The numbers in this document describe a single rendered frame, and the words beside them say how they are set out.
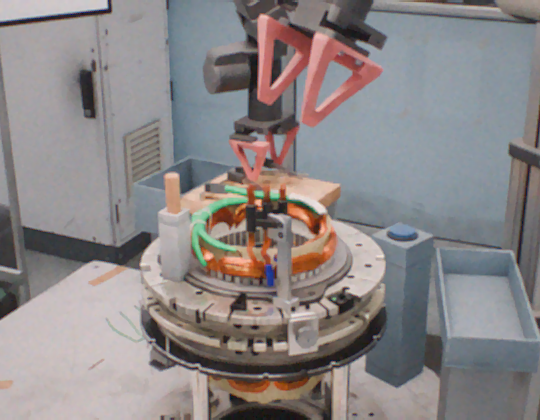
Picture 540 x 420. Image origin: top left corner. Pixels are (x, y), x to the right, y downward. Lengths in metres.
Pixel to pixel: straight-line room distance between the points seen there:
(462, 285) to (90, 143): 2.38
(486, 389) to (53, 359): 0.75
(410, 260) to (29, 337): 0.71
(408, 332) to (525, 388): 0.22
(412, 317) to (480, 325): 0.27
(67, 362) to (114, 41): 2.01
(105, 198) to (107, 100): 0.40
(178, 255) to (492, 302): 0.43
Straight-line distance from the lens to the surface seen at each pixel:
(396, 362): 1.43
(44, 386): 1.50
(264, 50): 0.82
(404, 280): 1.36
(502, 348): 1.06
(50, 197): 3.67
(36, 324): 1.68
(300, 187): 1.47
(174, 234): 1.06
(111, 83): 3.39
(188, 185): 1.63
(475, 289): 1.25
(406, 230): 1.36
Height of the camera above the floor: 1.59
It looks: 23 degrees down
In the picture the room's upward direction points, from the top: straight up
